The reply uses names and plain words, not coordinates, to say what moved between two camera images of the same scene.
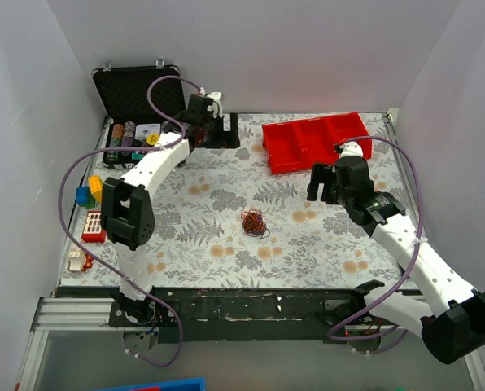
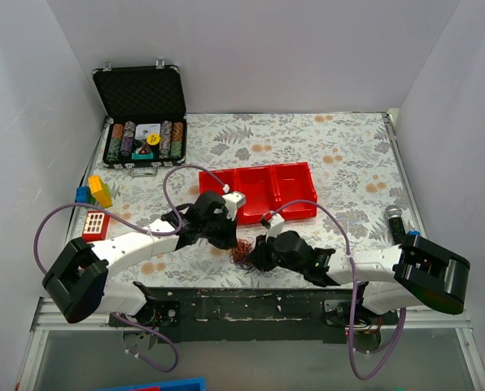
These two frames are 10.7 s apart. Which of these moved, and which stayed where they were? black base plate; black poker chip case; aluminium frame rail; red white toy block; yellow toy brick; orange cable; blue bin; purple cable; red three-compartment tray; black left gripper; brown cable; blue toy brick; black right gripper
Moved: black right gripper; black left gripper; orange cable; brown cable; purple cable; red three-compartment tray
Stayed: black poker chip case; blue bin; black base plate; red white toy block; blue toy brick; yellow toy brick; aluminium frame rail
